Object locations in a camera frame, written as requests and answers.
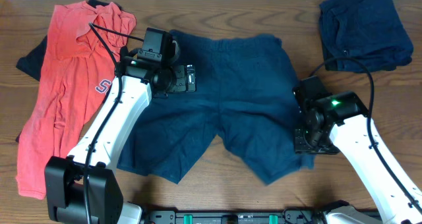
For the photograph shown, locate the navy blue shorts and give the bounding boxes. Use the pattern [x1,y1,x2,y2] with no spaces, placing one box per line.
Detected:
[117,30,314,184]

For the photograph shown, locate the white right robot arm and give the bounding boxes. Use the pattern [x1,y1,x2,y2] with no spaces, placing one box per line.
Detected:
[293,90,421,223]

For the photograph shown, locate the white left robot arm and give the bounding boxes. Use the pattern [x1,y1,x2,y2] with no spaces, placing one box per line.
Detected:
[45,56,196,224]

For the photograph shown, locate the red t-shirt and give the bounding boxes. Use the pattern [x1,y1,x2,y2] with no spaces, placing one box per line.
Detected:
[16,1,136,200]

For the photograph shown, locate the folded navy garment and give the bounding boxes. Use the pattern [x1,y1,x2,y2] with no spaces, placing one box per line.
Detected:
[318,0,413,72]

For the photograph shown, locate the black garment under shirt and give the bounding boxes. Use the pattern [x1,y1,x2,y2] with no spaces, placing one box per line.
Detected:
[16,0,136,148]

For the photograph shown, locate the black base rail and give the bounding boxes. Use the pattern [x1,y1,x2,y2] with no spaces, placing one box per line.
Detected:
[140,208,327,224]

